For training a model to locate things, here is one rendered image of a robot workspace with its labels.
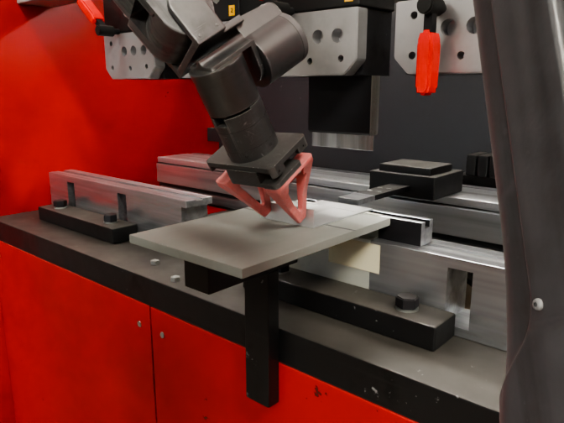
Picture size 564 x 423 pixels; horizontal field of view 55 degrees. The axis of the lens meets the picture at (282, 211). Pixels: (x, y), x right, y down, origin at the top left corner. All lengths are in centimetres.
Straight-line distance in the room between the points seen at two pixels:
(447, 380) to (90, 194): 85
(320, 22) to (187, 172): 73
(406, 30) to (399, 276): 29
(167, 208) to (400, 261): 47
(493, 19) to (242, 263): 38
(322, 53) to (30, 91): 85
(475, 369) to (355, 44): 39
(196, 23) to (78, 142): 95
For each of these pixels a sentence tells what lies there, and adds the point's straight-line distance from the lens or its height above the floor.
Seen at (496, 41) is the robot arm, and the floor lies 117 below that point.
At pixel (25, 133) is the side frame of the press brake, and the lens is 139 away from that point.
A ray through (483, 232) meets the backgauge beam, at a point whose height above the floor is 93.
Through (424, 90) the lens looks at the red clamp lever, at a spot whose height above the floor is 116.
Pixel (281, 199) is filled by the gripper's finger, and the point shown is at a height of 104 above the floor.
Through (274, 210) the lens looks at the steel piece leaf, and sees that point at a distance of 67.
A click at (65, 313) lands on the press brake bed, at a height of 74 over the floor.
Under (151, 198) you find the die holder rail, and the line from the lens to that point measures 103.
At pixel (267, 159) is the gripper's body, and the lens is 57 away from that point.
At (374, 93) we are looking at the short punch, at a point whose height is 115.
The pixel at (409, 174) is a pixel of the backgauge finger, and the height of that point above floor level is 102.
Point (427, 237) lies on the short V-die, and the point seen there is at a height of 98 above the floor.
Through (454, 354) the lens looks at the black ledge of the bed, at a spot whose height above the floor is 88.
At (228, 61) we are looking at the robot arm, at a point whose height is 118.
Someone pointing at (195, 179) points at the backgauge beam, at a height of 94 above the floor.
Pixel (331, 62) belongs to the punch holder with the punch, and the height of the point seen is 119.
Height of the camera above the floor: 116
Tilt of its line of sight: 13 degrees down
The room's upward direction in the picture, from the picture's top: straight up
